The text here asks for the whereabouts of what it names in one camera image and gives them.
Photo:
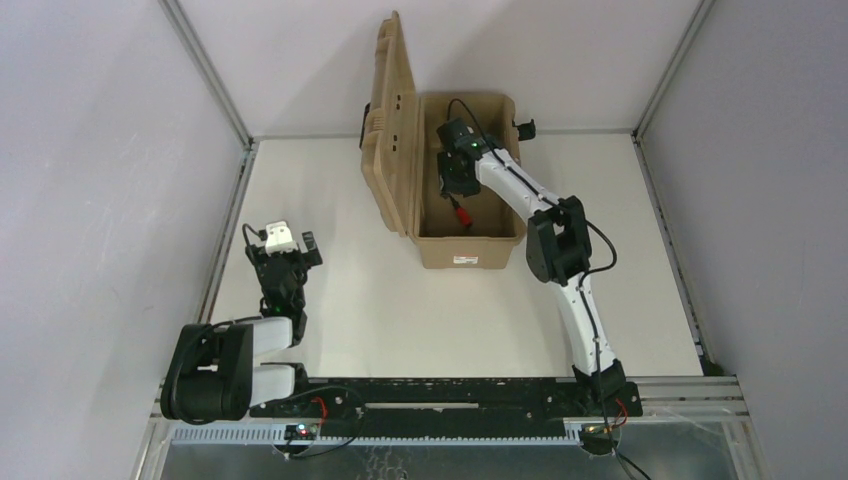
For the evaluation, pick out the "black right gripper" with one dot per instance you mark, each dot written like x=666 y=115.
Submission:
x=454 y=183

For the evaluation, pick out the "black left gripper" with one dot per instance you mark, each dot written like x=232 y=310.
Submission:
x=282 y=259

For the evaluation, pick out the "red handled black screwdriver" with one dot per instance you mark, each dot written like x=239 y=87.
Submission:
x=461 y=213

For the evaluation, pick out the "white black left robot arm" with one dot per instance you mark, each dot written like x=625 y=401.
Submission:
x=212 y=375

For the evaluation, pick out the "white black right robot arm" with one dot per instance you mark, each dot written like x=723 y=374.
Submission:
x=558 y=248

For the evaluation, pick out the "tan plastic storage bin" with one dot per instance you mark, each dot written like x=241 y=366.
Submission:
x=399 y=145

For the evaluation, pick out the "black bin latch far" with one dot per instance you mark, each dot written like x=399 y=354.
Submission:
x=526 y=131

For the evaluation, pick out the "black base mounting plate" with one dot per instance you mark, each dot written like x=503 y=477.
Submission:
x=453 y=406

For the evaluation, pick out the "left controller board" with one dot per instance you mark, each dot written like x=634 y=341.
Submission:
x=301 y=432

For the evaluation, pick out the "controller board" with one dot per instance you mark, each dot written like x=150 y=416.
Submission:
x=301 y=432
x=600 y=433

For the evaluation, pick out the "right controller board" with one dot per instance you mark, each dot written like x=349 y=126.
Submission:
x=600 y=433

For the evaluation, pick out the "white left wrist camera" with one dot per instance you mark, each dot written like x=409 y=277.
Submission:
x=279 y=238

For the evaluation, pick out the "left aluminium frame rail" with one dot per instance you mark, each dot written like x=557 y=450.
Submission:
x=224 y=237

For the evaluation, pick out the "white slotted cable duct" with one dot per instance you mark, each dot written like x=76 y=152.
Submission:
x=279 y=434

